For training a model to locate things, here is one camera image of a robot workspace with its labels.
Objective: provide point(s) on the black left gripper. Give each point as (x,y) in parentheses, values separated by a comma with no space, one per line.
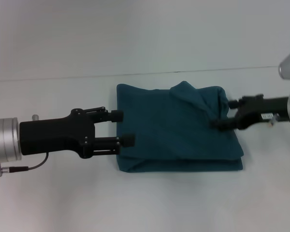
(55,135)

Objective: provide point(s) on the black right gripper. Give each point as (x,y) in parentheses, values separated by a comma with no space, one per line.
(261,108)

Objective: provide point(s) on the teal t-shirt with FREE print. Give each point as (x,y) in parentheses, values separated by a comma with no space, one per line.
(178,133)

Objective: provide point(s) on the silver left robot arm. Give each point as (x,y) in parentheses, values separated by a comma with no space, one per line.
(4,140)

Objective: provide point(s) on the small silver plug stub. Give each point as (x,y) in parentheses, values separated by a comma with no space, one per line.
(35,117)

